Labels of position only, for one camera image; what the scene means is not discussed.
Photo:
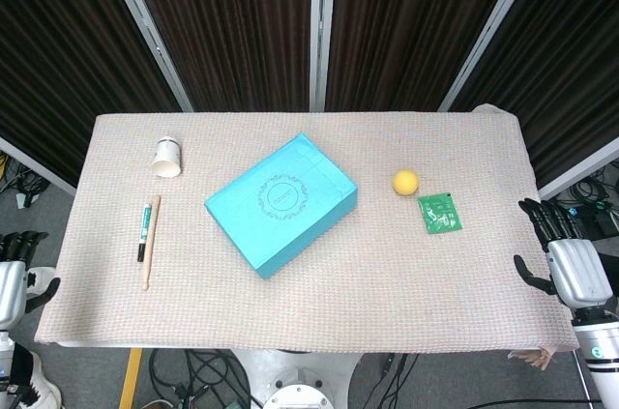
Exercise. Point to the grey metal partition rail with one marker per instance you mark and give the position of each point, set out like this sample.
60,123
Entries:
36,165
580,167

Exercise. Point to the beige woven tablecloth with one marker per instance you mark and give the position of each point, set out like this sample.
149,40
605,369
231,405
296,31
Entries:
338,293

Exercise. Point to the white sneaker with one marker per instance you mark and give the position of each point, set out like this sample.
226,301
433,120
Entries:
41,385
41,276

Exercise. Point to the green sachet packet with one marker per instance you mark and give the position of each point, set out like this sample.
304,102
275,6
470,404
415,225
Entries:
440,213

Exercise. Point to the wooden drumstick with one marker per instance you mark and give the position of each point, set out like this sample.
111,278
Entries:
152,240

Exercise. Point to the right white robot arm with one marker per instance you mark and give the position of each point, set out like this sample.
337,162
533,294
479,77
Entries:
599,346

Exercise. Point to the light blue cardboard box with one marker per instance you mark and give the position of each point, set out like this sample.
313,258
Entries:
280,206

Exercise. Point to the green black pen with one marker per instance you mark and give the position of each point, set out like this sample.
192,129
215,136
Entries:
144,230

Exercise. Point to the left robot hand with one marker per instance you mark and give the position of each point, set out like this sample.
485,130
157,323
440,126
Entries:
10,290

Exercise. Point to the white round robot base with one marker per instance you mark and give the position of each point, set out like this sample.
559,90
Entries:
300,380

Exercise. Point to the yellow floor tape strip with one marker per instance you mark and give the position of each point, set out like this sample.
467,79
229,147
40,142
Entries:
130,377

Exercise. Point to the grey metal partition post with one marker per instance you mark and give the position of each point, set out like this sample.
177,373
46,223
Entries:
488,27
145,27
321,27

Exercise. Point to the white paper cup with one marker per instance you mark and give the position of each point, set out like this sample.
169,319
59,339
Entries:
168,157

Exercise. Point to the dark ribbed partition panel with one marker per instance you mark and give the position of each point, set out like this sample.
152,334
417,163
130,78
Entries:
570,66
63,66
232,27
411,27

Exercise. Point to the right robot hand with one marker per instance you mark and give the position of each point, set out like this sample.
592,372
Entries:
578,269

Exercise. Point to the yellow ball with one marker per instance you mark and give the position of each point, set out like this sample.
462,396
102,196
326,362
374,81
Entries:
405,183

